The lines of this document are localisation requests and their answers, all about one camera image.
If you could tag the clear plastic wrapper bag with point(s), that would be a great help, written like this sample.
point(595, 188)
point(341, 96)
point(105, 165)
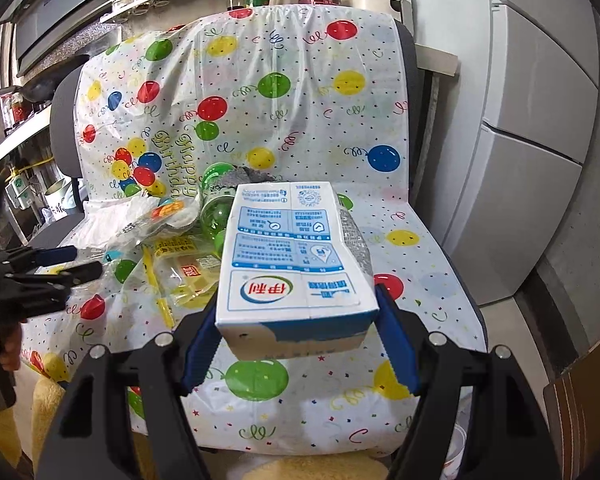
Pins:
point(110, 220)

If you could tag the black mesh office chair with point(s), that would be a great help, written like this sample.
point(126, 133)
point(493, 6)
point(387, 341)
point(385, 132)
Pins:
point(65, 110)

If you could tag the clear package with yellow label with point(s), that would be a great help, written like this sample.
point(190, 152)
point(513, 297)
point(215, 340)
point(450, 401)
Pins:
point(190, 270)

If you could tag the balloon print plastic cover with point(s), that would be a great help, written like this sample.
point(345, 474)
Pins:
point(305, 125)

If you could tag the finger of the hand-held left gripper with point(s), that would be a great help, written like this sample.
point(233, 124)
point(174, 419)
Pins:
point(75, 274)
point(45, 255)

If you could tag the yellow plastic strip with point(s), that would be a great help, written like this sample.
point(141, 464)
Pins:
point(155, 285)

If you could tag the person's left hand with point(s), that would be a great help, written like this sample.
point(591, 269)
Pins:
point(7, 347)

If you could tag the white and blue milk carton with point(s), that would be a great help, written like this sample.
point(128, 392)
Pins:
point(280, 260)

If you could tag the white kitchen counter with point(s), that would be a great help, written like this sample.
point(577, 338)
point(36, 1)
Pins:
point(10, 145)

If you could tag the black wok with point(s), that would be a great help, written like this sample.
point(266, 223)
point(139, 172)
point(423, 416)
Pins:
point(45, 87)

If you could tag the grey refrigerator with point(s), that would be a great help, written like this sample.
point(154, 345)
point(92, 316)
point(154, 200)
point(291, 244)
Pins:
point(520, 110)

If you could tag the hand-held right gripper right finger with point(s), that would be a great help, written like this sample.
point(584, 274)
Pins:
point(397, 350)

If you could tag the brown cardboard box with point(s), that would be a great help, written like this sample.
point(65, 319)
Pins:
point(580, 410)

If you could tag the steel range hood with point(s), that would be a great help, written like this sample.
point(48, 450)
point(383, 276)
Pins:
point(60, 10)

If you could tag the printed tin can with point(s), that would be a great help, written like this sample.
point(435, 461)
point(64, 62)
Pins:
point(57, 197)

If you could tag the green plastic bottle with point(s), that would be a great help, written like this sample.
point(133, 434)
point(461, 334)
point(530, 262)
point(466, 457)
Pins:
point(212, 215)

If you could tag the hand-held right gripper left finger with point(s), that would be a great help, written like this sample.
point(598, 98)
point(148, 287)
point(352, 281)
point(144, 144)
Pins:
point(200, 355)

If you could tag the orange and blue snack wrapper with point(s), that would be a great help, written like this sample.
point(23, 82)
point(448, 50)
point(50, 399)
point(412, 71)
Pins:
point(167, 208)

